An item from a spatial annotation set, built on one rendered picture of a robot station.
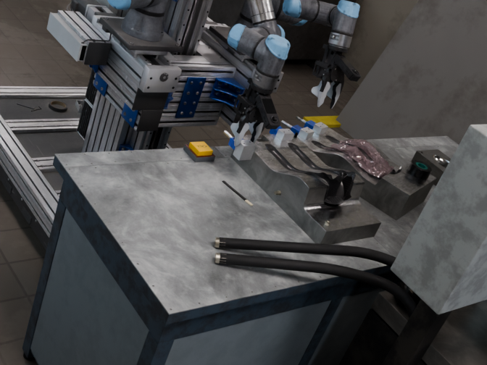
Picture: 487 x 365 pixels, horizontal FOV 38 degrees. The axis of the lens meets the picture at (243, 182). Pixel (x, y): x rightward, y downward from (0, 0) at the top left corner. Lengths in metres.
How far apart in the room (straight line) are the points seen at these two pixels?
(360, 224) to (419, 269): 0.66
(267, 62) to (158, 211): 0.54
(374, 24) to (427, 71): 1.29
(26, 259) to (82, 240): 0.94
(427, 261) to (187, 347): 0.68
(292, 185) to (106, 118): 1.10
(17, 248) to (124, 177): 1.02
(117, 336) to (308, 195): 0.72
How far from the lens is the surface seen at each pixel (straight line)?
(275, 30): 2.28
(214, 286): 1.86
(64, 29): 2.71
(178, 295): 1.79
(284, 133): 2.51
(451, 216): 1.59
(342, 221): 2.25
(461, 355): 2.12
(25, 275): 2.97
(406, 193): 2.50
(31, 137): 3.44
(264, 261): 1.94
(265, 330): 2.11
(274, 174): 2.31
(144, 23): 2.53
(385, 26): 6.15
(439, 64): 5.02
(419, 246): 1.65
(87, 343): 2.19
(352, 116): 5.22
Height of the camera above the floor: 1.92
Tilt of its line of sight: 29 degrees down
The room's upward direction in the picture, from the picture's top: 22 degrees clockwise
